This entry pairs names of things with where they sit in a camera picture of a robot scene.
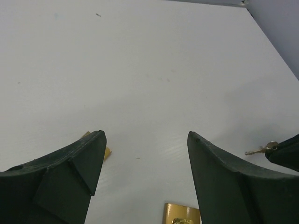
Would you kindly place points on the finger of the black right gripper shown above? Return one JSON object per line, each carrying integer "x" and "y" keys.
{"x": 286, "y": 154}

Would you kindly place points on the large brass padlock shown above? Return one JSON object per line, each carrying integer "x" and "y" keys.
{"x": 180, "y": 214}

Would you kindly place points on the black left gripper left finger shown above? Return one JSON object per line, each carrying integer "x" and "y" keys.
{"x": 55, "y": 188}

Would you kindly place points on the single silver key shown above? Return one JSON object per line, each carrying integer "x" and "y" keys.
{"x": 271, "y": 146}

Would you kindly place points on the small brass padlock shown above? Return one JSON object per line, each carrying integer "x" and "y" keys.
{"x": 107, "y": 150}

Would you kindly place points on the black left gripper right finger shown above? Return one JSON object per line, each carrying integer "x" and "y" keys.
{"x": 231, "y": 190}

